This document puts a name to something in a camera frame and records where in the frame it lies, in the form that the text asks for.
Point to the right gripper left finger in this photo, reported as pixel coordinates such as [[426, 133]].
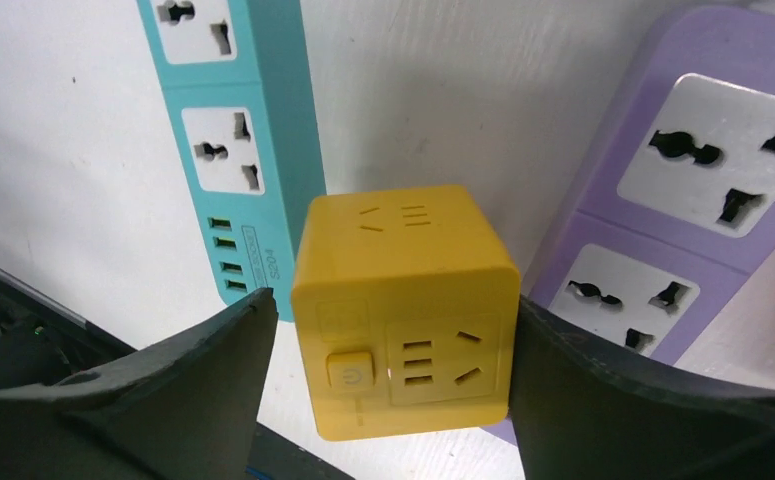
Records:
[[182, 408]]

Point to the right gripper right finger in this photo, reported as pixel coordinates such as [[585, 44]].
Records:
[[583, 407]]

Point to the yellow cube adapter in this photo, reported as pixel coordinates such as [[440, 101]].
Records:
[[405, 306]]

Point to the purple power strip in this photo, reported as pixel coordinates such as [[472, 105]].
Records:
[[661, 241]]

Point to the teal power strip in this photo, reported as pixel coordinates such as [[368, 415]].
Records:
[[236, 83]]

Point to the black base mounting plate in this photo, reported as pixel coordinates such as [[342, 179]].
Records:
[[41, 342]]

